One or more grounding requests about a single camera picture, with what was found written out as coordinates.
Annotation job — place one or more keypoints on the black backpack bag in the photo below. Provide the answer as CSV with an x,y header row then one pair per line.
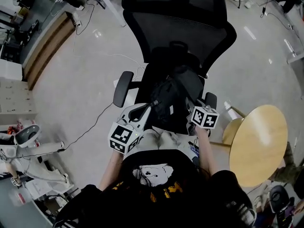
x,y
171,96

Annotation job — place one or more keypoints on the round wooden side table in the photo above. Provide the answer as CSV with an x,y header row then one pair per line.
x,y
259,146

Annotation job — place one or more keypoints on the white bottle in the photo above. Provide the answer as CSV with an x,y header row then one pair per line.
x,y
227,105

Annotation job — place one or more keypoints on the person's left forearm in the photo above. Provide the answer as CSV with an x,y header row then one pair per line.
x,y
111,170

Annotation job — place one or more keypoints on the white power strip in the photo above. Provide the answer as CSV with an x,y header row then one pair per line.
x,y
77,20

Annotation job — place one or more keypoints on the wooden panelled counter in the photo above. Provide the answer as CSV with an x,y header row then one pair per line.
x,y
47,46

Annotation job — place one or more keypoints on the black mesh office chair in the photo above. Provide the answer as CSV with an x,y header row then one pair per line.
x,y
178,30

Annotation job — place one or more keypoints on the white humanoid robot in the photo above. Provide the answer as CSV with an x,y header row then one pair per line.
x,y
35,151

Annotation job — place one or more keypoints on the person's black printed shirt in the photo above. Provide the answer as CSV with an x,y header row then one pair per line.
x,y
190,198

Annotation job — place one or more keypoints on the person's light trousers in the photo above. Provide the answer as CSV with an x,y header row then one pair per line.
x,y
154,140

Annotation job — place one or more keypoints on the white drawer cabinet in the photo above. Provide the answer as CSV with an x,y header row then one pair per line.
x,y
16,98

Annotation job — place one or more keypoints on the person's right forearm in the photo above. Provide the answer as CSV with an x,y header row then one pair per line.
x,y
205,151

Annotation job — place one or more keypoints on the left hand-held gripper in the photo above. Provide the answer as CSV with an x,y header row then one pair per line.
x,y
123,136

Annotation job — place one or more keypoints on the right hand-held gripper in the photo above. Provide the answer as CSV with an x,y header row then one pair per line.
x,y
204,117

